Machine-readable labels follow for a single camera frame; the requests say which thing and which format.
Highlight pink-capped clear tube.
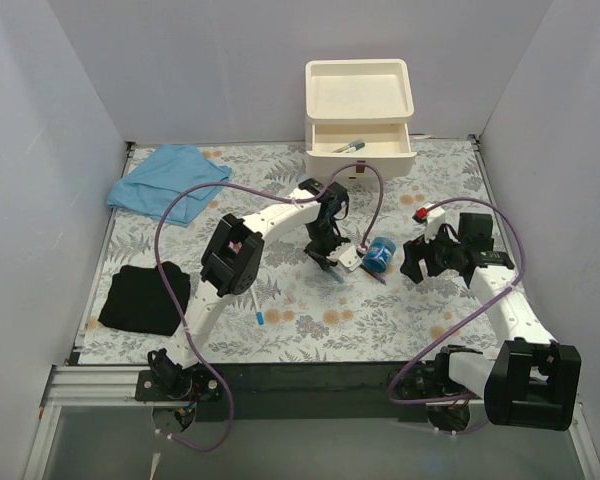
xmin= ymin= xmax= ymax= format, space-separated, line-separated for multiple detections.
xmin=228 ymin=241 xmax=242 ymax=254

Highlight blue marker pen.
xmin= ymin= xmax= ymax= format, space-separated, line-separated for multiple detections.
xmin=326 ymin=268 xmax=344 ymax=284

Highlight white three-drawer organizer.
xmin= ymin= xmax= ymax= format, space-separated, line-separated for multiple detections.
xmin=304 ymin=59 xmax=417 ymax=182

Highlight blue cloth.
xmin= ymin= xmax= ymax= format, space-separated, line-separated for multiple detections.
xmin=107 ymin=145 xmax=232 ymax=219

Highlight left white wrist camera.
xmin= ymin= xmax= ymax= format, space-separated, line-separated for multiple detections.
xmin=327 ymin=243 xmax=362 ymax=272

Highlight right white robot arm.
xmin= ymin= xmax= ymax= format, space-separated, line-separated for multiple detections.
xmin=401 ymin=206 xmax=581 ymax=431

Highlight black cloth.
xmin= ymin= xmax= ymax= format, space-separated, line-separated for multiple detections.
xmin=98 ymin=265 xmax=181 ymax=337

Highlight aluminium front rail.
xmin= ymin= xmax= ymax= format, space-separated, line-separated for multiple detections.
xmin=25 ymin=362 xmax=600 ymax=479

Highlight blue round jar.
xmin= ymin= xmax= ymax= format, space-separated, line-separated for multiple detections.
xmin=362 ymin=236 xmax=396 ymax=274

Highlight purple pen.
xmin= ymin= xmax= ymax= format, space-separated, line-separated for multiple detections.
xmin=359 ymin=265 xmax=386 ymax=285

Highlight white drawer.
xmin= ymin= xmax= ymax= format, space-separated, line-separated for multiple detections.
xmin=305 ymin=124 xmax=417 ymax=180

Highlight green-capped white marker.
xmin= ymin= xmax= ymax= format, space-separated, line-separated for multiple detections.
xmin=337 ymin=140 xmax=365 ymax=153

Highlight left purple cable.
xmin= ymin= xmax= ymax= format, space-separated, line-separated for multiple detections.
xmin=155 ymin=163 xmax=385 ymax=453

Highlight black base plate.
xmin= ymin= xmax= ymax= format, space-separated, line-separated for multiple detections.
xmin=135 ymin=362 xmax=471 ymax=431

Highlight white marker blue cap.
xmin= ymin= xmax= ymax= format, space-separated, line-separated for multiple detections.
xmin=251 ymin=288 xmax=265 ymax=326

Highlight floral table mat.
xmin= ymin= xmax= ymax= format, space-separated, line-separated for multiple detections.
xmin=76 ymin=139 xmax=498 ymax=365

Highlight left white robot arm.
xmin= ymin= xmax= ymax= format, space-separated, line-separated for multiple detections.
xmin=148 ymin=179 xmax=351 ymax=400

